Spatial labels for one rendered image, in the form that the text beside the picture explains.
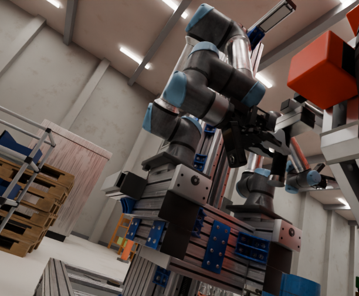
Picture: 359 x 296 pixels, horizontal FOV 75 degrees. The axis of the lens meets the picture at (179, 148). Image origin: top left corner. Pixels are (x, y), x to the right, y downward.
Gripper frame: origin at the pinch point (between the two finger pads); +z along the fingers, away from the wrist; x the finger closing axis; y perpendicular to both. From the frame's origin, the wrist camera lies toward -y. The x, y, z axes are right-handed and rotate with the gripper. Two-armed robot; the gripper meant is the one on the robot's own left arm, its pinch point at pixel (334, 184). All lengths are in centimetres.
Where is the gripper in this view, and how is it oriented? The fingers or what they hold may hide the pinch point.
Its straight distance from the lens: 181.4
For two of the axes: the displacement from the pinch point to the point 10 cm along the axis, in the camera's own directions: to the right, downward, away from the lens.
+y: -3.6, 8.9, -2.8
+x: 2.2, -2.1, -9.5
